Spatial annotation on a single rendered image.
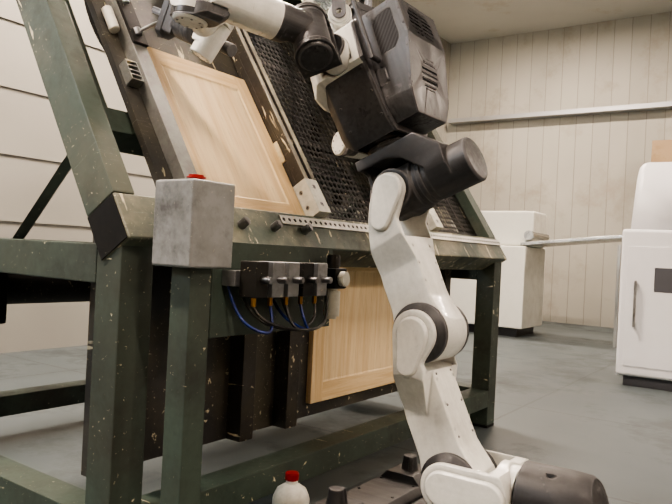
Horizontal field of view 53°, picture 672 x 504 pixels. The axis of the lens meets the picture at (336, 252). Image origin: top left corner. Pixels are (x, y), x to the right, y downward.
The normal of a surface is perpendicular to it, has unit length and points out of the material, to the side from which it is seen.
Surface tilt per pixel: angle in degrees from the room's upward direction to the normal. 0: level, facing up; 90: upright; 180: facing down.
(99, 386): 90
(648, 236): 90
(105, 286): 90
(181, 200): 90
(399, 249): 112
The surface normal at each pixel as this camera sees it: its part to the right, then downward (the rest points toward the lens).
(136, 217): 0.71, -0.51
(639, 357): -0.52, -0.03
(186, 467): 0.81, 0.04
